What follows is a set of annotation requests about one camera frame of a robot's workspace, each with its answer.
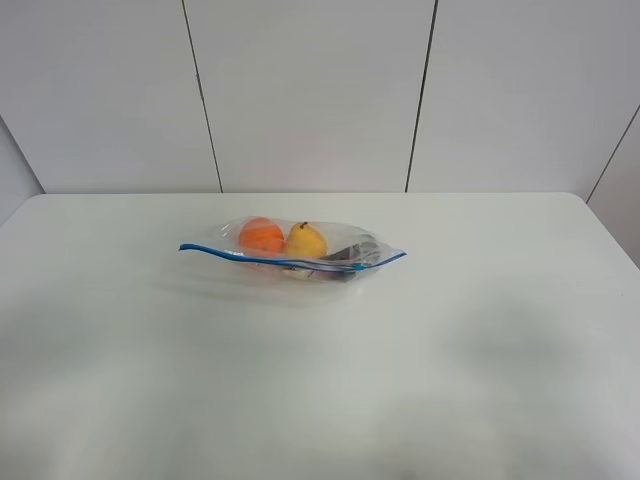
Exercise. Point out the dark purple item in bag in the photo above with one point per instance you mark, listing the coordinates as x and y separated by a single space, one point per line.
365 252

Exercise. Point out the clear zip bag blue seal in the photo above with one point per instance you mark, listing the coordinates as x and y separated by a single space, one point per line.
221 242

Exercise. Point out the yellow pear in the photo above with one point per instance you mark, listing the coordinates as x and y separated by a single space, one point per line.
304 241

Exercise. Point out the orange fruit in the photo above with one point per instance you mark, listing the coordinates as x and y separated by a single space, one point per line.
261 235

